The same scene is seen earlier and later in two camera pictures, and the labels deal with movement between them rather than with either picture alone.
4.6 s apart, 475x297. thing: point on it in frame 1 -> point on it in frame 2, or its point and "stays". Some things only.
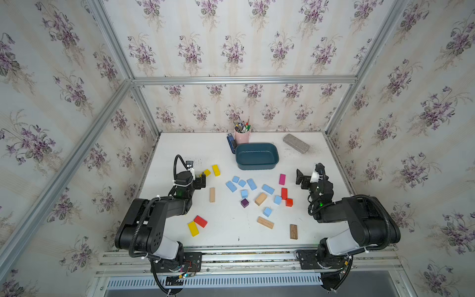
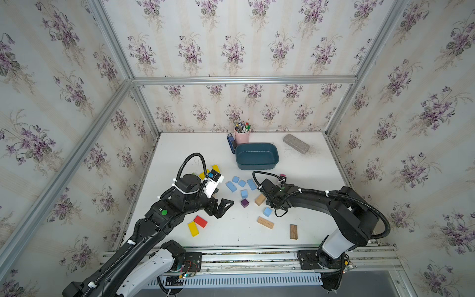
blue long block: (231, 186) stays
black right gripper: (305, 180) -> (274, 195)
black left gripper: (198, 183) -> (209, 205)
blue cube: (267, 211) stays
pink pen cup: (242, 137) stays
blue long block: (252, 184) stays
